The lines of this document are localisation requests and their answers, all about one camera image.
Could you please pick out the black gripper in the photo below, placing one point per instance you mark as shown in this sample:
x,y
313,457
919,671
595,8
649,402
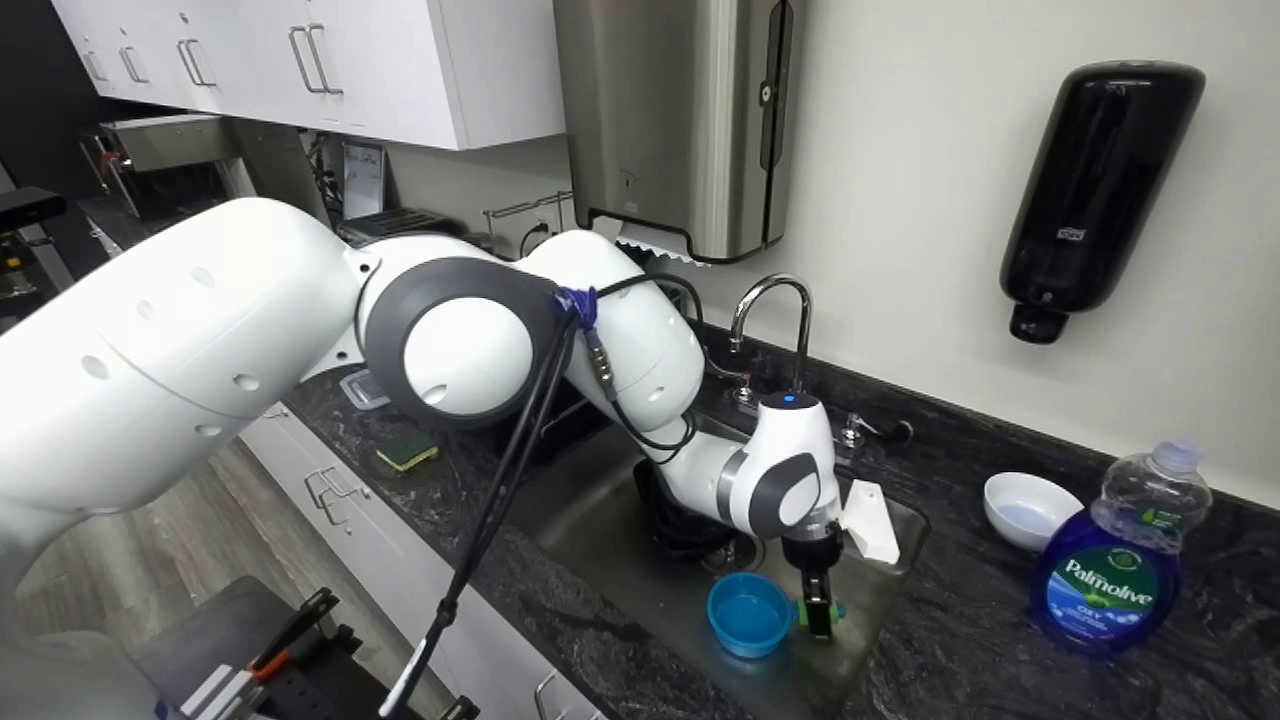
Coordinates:
x,y
814,554

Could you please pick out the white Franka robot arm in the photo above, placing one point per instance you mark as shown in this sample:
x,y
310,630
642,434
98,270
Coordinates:
x,y
202,344

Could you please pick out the stainless steel sink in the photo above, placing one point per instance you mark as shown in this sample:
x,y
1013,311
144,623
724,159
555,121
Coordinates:
x,y
626,595

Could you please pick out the small white bowl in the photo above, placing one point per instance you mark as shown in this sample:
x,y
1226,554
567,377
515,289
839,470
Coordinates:
x,y
1030,508

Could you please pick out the chrome faucet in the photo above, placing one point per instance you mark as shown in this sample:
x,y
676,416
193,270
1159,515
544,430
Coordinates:
x,y
803,333

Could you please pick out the blue dish soap bottle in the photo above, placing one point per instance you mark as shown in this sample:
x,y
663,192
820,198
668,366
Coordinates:
x,y
1105,587

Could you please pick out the green yellow sponge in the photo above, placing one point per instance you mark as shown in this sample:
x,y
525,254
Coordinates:
x,y
405,450

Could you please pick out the white base cabinets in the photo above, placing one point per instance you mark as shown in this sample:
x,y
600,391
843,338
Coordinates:
x,y
344,520

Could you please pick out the steel paper towel dispenser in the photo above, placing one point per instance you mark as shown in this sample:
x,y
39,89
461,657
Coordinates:
x,y
680,134

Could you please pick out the clear plastic food container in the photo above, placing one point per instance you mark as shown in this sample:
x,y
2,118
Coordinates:
x,y
360,391

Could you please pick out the white paper sign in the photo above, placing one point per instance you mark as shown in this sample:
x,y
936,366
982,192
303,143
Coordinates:
x,y
360,182

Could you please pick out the stainless coffee brewer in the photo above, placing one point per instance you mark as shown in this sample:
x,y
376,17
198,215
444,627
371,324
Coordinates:
x,y
172,143

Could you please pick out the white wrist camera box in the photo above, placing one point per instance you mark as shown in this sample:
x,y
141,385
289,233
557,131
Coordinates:
x,y
872,520

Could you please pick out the black wall soap dispenser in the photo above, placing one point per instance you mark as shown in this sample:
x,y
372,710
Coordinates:
x,y
1100,186

